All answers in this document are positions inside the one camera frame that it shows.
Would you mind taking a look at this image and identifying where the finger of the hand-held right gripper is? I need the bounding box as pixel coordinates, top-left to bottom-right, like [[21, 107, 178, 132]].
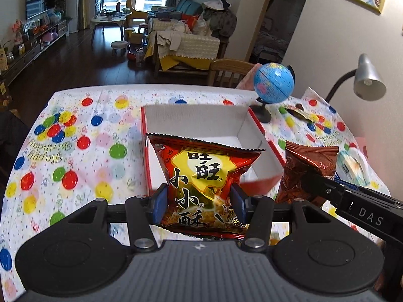
[[300, 169, 347, 210]]

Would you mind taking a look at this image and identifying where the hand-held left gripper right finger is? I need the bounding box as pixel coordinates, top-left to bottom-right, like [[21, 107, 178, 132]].
[[230, 184, 332, 252]]

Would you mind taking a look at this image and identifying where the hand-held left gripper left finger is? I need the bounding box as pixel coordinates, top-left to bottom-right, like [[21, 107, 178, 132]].
[[67, 184, 169, 253]]

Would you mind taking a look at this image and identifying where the brown snack packet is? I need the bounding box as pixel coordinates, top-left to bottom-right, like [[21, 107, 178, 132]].
[[275, 140, 340, 210]]

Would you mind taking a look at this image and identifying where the red yellow snack packet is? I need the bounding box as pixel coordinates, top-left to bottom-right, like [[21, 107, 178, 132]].
[[145, 134, 267, 238]]

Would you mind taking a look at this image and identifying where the red white cardboard box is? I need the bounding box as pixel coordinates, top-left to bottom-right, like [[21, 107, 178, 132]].
[[140, 104, 286, 202]]

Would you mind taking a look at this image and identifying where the white blue snack packet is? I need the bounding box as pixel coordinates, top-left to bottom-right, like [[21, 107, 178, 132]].
[[335, 148, 372, 188]]

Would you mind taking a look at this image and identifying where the brown yellow candy wrapper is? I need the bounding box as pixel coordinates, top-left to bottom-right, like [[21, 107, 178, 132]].
[[283, 104, 320, 123]]

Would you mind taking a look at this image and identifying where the balloon print tablecloth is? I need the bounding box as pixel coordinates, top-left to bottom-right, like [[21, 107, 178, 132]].
[[0, 83, 393, 302]]

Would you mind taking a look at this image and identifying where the small blue globe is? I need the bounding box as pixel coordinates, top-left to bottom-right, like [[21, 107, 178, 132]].
[[250, 62, 296, 123]]

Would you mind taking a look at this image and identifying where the silver desk lamp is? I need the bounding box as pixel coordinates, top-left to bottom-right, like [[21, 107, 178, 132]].
[[324, 53, 387, 103]]

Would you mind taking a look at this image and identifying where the pink cloth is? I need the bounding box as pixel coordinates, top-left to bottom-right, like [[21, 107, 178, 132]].
[[236, 66, 262, 90]]

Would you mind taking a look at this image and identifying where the clear water jug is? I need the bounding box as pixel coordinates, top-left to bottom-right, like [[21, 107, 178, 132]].
[[135, 47, 147, 68]]

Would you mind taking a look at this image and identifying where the sofa with cream yellow cover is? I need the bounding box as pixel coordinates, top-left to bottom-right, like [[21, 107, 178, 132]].
[[146, 17, 228, 78]]

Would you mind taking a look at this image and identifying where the round white stool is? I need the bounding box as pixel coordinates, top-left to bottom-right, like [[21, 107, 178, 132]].
[[110, 40, 129, 57]]

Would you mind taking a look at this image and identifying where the pile of clothes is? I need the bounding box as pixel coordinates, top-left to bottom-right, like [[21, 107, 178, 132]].
[[192, 0, 239, 39]]

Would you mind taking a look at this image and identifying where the white oval coffee table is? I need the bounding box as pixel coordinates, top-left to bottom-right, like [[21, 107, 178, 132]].
[[91, 10, 133, 42]]

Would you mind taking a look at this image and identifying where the yellow wooden child chair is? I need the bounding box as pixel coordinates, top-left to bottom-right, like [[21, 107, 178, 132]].
[[126, 0, 149, 26]]

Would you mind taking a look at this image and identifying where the teal armchair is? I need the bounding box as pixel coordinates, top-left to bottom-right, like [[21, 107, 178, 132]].
[[174, 0, 204, 16]]

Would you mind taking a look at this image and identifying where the dark wooden television cabinet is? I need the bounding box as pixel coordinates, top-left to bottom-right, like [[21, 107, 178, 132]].
[[0, 19, 70, 86]]

